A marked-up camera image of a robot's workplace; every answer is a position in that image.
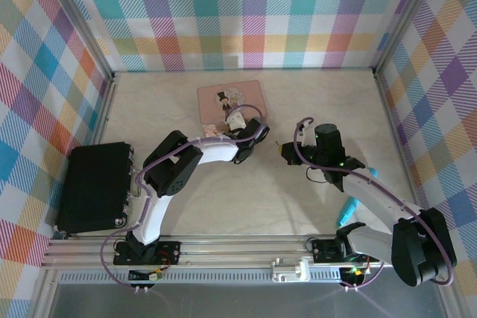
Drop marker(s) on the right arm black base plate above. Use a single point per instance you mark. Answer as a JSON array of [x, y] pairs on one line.
[[322, 249]]

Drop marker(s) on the pink tin box with couple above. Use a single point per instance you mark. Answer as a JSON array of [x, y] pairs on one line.
[[208, 105]]

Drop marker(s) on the aluminium mounting rail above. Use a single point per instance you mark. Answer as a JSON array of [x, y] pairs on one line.
[[242, 249]]

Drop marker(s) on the aluminium side rail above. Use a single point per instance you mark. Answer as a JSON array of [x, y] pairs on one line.
[[391, 124]]

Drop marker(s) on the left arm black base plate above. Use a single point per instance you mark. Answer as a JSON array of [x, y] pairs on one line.
[[169, 252]]

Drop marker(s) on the white plastic rail clamp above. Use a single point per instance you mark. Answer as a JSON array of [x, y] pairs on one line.
[[287, 273]]

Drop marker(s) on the aluminium frame post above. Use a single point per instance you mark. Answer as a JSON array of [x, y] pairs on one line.
[[79, 16], [406, 16]]

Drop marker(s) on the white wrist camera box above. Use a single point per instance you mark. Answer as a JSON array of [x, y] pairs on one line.
[[307, 135], [235, 120]]

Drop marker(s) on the black hard case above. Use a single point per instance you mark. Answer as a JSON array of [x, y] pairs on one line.
[[93, 184]]

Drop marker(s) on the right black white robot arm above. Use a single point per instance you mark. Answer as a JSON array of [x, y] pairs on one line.
[[413, 251]]

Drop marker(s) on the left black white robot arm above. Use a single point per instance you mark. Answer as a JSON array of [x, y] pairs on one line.
[[175, 169]]

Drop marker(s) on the grey metal panel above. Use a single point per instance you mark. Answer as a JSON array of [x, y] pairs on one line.
[[242, 303]]

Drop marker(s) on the turquoise marker pen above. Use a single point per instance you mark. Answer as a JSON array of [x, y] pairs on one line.
[[348, 212]]

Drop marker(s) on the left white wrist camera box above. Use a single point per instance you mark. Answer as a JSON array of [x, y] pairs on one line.
[[235, 120]]

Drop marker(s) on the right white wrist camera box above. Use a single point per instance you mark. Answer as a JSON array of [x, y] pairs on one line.
[[307, 135]]

